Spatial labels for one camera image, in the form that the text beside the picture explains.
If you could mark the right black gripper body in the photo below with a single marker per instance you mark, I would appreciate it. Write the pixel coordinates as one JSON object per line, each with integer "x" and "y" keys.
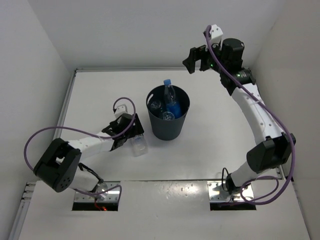
{"x": 213, "y": 65}

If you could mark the clear bottle white grey label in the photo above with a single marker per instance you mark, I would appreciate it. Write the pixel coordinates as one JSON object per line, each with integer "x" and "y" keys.
{"x": 139, "y": 145}

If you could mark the blue label bottle white cap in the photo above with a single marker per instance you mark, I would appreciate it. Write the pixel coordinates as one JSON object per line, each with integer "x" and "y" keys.
{"x": 156, "y": 106}

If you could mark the clear crushed bottle blue cap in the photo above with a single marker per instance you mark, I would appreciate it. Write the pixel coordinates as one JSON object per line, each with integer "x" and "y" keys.
{"x": 168, "y": 116}

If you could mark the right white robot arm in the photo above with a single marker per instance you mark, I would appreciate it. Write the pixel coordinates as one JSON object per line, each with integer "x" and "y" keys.
{"x": 235, "y": 86}

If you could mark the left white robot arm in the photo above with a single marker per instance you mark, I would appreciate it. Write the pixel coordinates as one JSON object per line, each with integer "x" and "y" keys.
{"x": 61, "y": 165}

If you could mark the dark grey plastic bin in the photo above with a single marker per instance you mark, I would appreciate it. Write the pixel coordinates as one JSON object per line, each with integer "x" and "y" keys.
{"x": 167, "y": 130}

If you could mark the white front cover board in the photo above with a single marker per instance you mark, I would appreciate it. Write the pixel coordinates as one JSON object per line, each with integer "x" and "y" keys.
{"x": 160, "y": 211}

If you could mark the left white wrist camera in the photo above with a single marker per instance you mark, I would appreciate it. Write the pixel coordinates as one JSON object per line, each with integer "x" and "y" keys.
{"x": 120, "y": 110}

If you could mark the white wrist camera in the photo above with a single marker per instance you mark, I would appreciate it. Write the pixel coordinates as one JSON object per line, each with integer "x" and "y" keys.
{"x": 120, "y": 110}
{"x": 214, "y": 35}

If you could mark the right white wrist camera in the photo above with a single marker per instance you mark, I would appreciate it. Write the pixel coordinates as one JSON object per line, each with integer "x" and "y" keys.
{"x": 214, "y": 35}

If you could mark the left aluminium frame rail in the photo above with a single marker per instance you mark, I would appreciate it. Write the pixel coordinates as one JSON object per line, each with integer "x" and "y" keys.
{"x": 64, "y": 109}

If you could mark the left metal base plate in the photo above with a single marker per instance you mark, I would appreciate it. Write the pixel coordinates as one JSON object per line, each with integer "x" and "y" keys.
{"x": 107, "y": 192}

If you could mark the metal base plate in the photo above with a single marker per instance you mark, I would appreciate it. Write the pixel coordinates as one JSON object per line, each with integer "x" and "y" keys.
{"x": 219, "y": 196}
{"x": 107, "y": 192}

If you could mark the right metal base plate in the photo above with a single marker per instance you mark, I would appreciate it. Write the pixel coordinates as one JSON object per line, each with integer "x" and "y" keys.
{"x": 219, "y": 196}

